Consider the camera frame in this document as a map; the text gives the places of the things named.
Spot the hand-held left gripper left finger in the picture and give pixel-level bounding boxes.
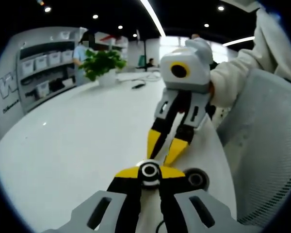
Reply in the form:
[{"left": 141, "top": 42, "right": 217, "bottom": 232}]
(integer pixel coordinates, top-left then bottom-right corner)
[{"left": 42, "top": 166, "right": 143, "bottom": 233}]

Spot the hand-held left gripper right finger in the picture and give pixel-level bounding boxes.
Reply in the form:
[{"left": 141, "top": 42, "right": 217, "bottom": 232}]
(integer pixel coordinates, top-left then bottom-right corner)
[{"left": 157, "top": 166, "right": 264, "bottom": 233}]

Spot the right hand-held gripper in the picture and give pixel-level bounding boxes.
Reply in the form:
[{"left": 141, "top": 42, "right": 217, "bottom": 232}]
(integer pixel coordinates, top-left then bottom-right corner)
[{"left": 147, "top": 37, "right": 214, "bottom": 167}]

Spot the metal wheel with rubber ring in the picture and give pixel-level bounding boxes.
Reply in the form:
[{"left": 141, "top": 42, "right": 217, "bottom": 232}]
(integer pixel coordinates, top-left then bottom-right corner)
[
  {"left": 138, "top": 159, "right": 162, "bottom": 189},
  {"left": 183, "top": 167, "right": 210, "bottom": 193}
]

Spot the white table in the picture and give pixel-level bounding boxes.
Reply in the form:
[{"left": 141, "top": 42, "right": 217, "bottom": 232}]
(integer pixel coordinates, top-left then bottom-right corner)
[{"left": 0, "top": 70, "right": 238, "bottom": 233}]

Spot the grey mesh office chair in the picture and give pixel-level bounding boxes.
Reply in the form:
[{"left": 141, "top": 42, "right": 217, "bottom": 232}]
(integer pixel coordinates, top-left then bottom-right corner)
[{"left": 217, "top": 67, "right": 291, "bottom": 228}]

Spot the green potted plant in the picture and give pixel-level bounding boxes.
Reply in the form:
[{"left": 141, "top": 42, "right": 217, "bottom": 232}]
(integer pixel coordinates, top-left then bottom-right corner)
[{"left": 78, "top": 48, "right": 127, "bottom": 87}]

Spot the person's body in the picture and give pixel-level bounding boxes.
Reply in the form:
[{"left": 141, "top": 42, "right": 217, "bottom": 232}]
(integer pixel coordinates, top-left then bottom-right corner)
[{"left": 252, "top": 7, "right": 291, "bottom": 82}]

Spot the grey storage shelf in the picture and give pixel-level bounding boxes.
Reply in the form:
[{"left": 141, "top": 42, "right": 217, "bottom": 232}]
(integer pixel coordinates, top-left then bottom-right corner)
[{"left": 16, "top": 26, "right": 88, "bottom": 115}]

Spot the thin black cable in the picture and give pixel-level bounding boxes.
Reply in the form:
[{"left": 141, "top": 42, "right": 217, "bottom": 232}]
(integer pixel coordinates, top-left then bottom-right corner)
[{"left": 155, "top": 217, "right": 166, "bottom": 233}]

